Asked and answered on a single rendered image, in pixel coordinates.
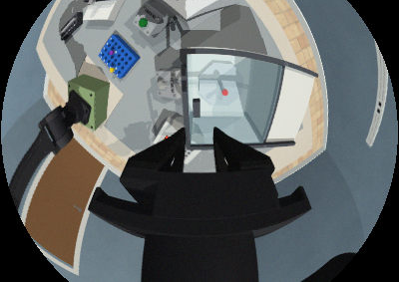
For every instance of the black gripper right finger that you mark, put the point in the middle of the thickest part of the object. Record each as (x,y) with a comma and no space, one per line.
(238,155)

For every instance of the grey bench mat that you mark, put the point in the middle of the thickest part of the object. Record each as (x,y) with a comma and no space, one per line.
(140,113)

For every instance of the white block with round holes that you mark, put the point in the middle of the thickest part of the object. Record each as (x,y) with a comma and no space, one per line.
(170,127)

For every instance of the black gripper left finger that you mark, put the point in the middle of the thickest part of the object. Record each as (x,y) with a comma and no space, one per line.
(161,155)

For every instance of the blue tube rack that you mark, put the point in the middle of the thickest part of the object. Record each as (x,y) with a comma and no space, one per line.
(122,57)

